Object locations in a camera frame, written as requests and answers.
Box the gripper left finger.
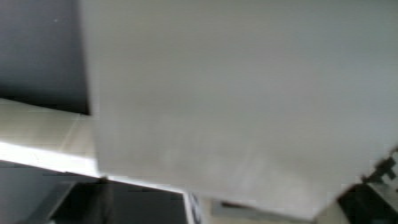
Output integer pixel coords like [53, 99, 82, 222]
[16, 176, 117, 224]

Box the white round stool seat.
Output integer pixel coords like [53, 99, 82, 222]
[201, 198, 350, 224]

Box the white stool leg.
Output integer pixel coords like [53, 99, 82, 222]
[80, 0, 398, 220]

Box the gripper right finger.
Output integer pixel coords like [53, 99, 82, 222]
[337, 184, 398, 224]

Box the white front fence bar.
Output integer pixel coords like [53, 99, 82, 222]
[0, 98, 194, 224]

